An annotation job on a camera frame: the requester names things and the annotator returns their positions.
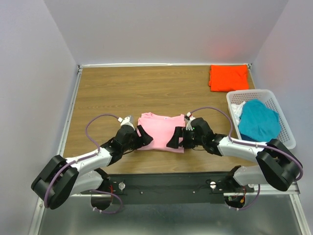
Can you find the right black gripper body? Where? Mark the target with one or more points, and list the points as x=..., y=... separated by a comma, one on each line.
x=190, y=139

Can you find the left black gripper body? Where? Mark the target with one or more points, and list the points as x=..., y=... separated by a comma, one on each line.
x=133, y=144

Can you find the pink t shirt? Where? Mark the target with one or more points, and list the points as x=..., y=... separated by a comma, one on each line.
x=161, y=129

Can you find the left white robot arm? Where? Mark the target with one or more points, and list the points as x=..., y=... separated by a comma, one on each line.
x=55, y=182

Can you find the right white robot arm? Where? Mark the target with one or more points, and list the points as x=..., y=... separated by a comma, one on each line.
x=275, y=164

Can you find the teal t shirt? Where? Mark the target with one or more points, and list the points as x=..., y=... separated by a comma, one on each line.
x=258, y=123

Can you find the folded orange t shirt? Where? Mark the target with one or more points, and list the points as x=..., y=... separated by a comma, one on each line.
x=228, y=78

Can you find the white plastic basket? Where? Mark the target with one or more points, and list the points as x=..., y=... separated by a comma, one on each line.
x=268, y=98

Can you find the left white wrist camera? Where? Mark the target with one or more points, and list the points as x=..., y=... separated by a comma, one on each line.
x=128, y=120

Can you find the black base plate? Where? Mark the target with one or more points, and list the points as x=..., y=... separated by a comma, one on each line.
x=173, y=188

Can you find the aluminium frame rail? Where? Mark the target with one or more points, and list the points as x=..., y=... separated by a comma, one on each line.
x=40, y=209

